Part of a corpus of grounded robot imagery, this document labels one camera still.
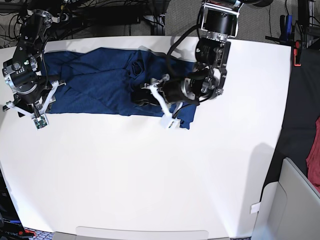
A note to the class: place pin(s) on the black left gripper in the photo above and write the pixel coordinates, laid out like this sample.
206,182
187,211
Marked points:
170,90

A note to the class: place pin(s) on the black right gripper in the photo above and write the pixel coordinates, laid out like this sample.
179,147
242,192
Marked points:
26,82

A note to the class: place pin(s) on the blue long-sleeve shirt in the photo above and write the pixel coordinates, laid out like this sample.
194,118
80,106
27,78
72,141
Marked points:
103,81

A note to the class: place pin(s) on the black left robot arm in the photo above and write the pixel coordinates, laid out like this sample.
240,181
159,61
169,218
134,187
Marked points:
217,21

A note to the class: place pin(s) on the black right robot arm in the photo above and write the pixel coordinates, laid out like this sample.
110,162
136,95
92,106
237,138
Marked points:
20,72

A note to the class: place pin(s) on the black box under table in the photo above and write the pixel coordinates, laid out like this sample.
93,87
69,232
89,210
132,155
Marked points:
120,18

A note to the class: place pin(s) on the white paper tag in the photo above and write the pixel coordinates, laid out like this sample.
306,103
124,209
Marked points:
254,208

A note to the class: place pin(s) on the black cloth cover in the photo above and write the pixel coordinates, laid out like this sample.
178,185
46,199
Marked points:
301,113

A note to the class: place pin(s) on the orange black clamp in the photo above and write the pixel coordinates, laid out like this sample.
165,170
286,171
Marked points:
297,50

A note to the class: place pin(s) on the red cloth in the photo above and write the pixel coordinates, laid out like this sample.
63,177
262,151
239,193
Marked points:
313,159

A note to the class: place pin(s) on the beige plastic bin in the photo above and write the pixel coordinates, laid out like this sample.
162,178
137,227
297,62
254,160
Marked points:
289,208

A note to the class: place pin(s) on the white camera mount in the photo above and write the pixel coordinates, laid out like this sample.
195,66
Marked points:
168,120
35,106

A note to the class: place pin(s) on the blue handled tool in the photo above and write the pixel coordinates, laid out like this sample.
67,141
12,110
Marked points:
288,27

